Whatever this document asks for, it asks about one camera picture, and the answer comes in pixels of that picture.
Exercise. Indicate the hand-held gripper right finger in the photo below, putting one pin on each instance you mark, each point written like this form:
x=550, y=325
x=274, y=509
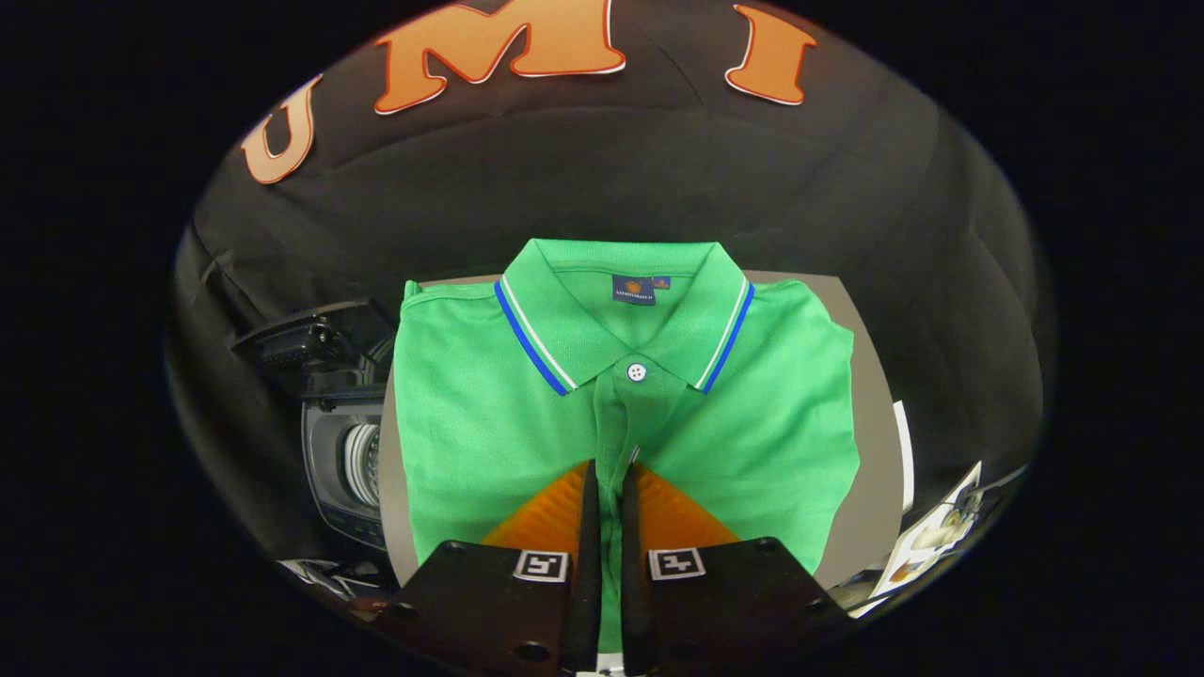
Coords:
x=632, y=564

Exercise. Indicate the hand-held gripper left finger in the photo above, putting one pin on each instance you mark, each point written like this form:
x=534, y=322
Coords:
x=581, y=564

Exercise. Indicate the green polo shirt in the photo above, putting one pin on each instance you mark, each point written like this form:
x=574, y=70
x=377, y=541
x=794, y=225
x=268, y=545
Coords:
x=470, y=423

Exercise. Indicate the grey washing machine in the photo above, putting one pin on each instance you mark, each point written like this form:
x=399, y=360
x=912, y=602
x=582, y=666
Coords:
x=339, y=470

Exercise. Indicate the grey cabinet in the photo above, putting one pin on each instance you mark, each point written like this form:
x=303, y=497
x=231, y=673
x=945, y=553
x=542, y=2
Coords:
x=870, y=470

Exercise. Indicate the black and white printed sheet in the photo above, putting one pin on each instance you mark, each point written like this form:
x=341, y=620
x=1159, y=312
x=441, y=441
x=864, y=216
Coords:
x=324, y=574

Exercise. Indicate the colourful printed paper sheet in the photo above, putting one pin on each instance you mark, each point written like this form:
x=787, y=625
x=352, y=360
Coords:
x=931, y=541

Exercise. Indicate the black backdrop cloth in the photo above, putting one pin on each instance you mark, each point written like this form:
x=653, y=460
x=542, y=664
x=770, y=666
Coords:
x=611, y=169

